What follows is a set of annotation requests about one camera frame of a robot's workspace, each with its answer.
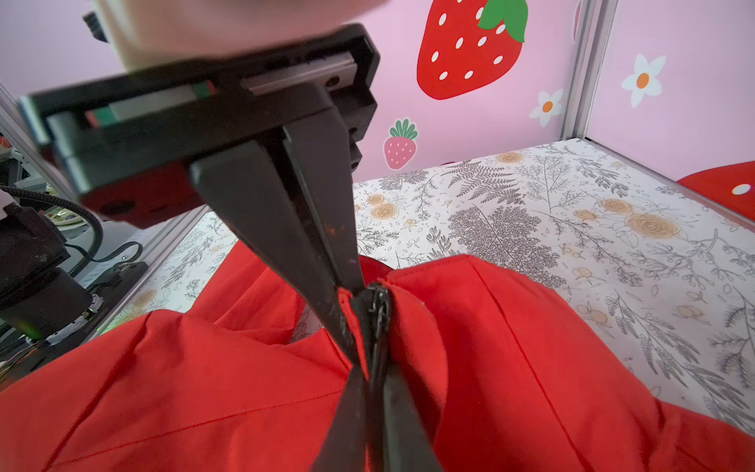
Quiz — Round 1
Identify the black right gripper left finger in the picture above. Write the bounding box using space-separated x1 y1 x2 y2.
311 367 368 472

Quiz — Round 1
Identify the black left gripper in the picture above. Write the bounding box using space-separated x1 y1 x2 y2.
18 24 381 362

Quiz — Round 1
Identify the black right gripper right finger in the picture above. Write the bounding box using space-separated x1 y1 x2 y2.
383 364 442 472

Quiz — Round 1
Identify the red zip-up jacket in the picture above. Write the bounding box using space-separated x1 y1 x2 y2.
1 246 754 471

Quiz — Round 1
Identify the floral grey table cloth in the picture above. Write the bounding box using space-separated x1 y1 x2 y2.
93 138 755 438

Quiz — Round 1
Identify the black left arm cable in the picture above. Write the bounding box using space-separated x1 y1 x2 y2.
0 185 145 278

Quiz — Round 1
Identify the right aluminium corner post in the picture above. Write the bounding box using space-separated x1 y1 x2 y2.
560 0 619 140

